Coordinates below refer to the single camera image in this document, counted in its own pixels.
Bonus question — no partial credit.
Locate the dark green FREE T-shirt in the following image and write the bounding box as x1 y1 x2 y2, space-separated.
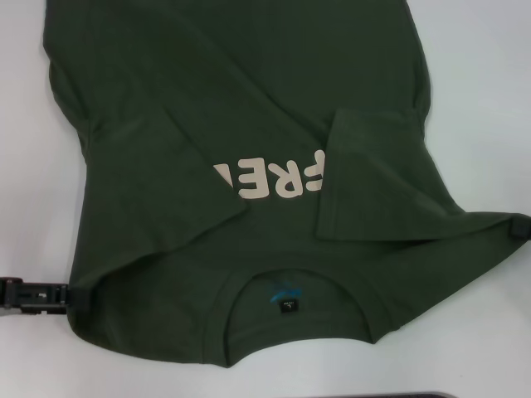
41 0 529 366

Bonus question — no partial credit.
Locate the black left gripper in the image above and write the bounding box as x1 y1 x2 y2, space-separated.
0 275 90 317

